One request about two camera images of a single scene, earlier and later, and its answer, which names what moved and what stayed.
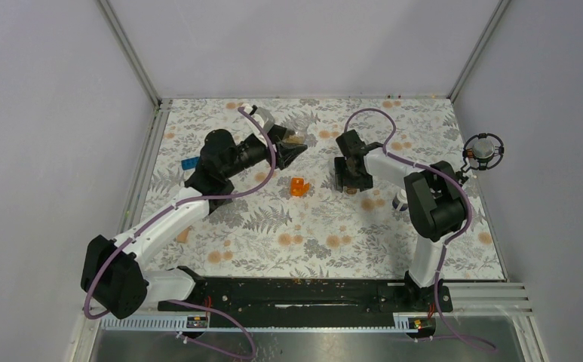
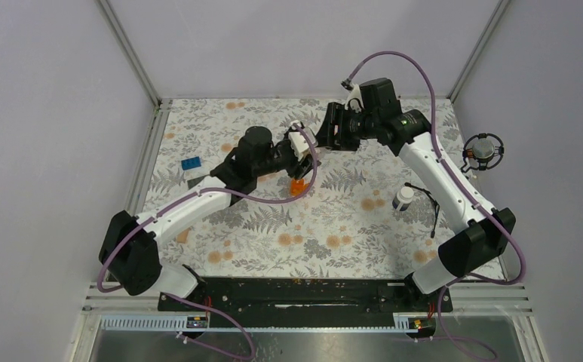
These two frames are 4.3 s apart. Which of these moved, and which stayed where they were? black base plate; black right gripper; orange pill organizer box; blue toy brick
Moved: black right gripper
Stayed: blue toy brick; black base plate; orange pill organizer box
